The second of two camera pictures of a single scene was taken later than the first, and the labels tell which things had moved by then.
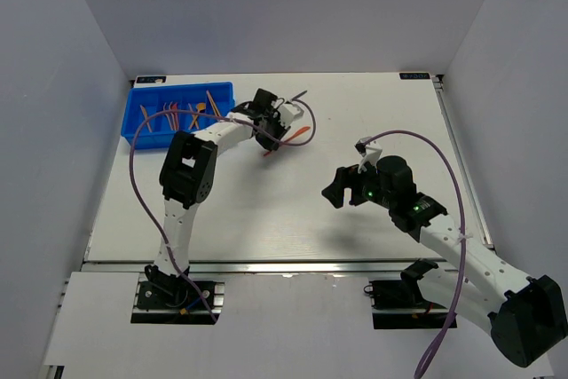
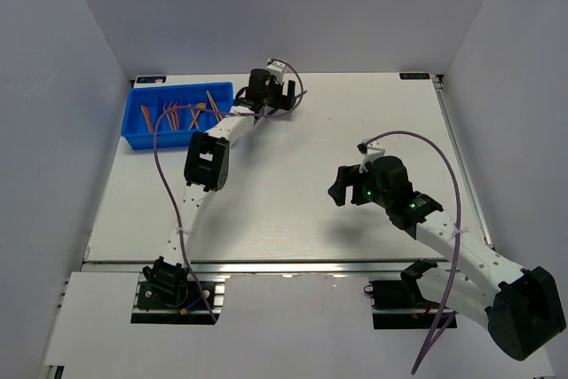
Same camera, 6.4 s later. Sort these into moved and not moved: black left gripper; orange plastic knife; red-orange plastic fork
Moved: black left gripper
Not moved: red-orange plastic fork; orange plastic knife
